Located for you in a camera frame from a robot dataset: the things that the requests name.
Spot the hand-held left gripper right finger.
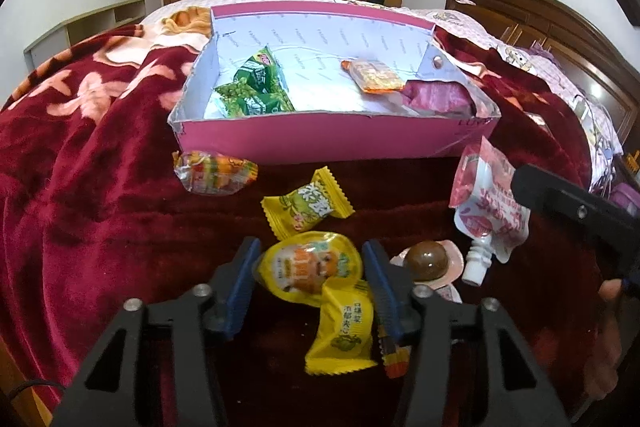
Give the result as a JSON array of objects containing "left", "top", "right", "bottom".
[{"left": 361, "top": 239, "right": 571, "bottom": 427}]

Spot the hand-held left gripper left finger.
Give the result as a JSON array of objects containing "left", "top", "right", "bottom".
[{"left": 52, "top": 236, "right": 263, "bottom": 427}]

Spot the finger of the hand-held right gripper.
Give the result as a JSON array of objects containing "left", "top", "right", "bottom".
[{"left": 510, "top": 163, "right": 640, "bottom": 294}]

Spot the yellow round jelly cup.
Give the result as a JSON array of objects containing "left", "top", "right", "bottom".
[{"left": 255, "top": 231, "right": 366, "bottom": 308}]

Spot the purple round tin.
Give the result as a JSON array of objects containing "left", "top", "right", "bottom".
[{"left": 609, "top": 182, "right": 640, "bottom": 210}]

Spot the small spouted jelly pouch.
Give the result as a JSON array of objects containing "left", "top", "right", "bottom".
[{"left": 449, "top": 136, "right": 531, "bottom": 286}]

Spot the large pink jelly pouch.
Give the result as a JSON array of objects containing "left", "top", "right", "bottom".
[{"left": 400, "top": 79, "right": 478, "bottom": 118}]

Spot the pink cardboard box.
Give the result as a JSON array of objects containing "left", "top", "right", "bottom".
[{"left": 167, "top": 1, "right": 502, "bottom": 165}]

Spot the person's right hand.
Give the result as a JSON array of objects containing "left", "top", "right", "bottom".
[{"left": 587, "top": 279, "right": 625, "bottom": 405}]

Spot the brown jelly cup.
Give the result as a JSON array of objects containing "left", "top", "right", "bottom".
[{"left": 390, "top": 238, "right": 465, "bottom": 303}]

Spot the yellow candy packet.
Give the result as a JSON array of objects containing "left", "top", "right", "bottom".
[
  {"left": 305, "top": 279, "right": 379, "bottom": 376},
  {"left": 261, "top": 166, "right": 356, "bottom": 242}
]

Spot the dark red plush blanket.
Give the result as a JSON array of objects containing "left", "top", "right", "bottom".
[{"left": 0, "top": 24, "right": 626, "bottom": 427}]

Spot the dark wooden headboard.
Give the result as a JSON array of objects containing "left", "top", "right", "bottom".
[{"left": 445, "top": 0, "right": 640, "bottom": 148}]

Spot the orange snack packet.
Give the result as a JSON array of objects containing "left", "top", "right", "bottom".
[{"left": 341, "top": 59, "right": 406, "bottom": 95}]

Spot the grey low shelf unit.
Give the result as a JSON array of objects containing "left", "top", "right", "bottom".
[{"left": 24, "top": 0, "right": 151, "bottom": 70}]

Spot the black cable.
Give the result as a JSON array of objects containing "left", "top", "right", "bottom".
[{"left": 0, "top": 379, "right": 66, "bottom": 400}]

